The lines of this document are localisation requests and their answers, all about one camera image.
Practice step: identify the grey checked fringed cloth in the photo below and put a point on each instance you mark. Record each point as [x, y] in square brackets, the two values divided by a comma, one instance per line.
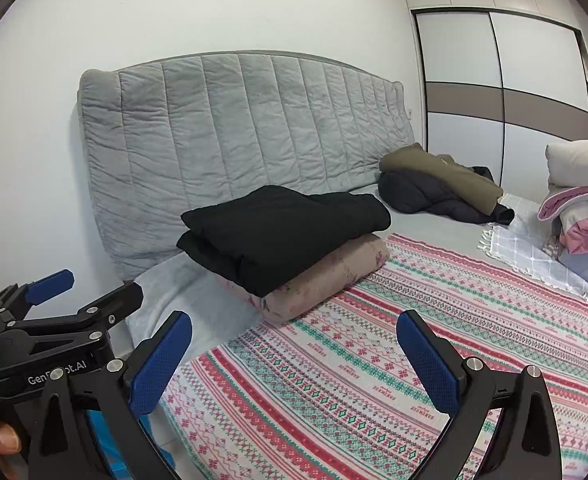
[520, 245]

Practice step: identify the white pillow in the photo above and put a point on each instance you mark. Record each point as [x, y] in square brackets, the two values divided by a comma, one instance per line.
[568, 163]

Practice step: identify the white sliding-door wardrobe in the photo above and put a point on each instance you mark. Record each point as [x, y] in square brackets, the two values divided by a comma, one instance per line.
[503, 79]

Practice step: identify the black garment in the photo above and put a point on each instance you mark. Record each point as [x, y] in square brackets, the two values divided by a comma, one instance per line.
[271, 235]

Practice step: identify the pink floral folded quilt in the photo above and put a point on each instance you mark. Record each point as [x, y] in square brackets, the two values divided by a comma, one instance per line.
[340, 269]

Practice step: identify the person's left hand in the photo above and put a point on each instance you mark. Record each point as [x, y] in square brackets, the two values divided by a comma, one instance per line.
[10, 445]

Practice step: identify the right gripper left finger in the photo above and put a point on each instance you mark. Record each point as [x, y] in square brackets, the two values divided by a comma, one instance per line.
[64, 444]

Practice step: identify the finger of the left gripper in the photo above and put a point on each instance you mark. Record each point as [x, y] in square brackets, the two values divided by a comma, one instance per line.
[49, 287]
[109, 310]

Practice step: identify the grey quilted headboard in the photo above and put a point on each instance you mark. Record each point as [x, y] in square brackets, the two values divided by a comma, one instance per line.
[167, 136]

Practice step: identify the pink and white bedding pile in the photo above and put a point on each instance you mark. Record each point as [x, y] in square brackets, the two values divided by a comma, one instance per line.
[569, 208]

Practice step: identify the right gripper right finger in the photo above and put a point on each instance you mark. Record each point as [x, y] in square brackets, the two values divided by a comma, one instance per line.
[525, 444]

